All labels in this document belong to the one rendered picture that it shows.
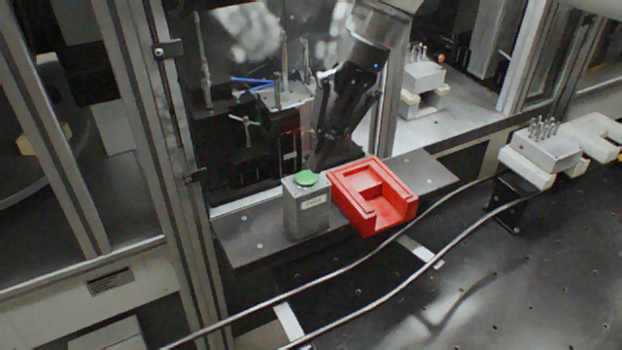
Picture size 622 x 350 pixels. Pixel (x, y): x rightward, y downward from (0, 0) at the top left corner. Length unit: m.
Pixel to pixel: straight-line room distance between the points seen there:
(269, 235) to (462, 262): 0.52
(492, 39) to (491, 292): 0.68
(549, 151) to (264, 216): 0.68
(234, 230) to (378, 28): 0.48
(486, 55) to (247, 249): 0.90
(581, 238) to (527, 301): 0.28
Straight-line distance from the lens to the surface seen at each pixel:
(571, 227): 1.42
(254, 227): 0.93
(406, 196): 0.92
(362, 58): 0.71
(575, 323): 1.21
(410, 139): 1.17
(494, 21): 1.41
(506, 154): 1.25
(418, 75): 1.21
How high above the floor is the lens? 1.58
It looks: 40 degrees down
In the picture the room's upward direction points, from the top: straight up
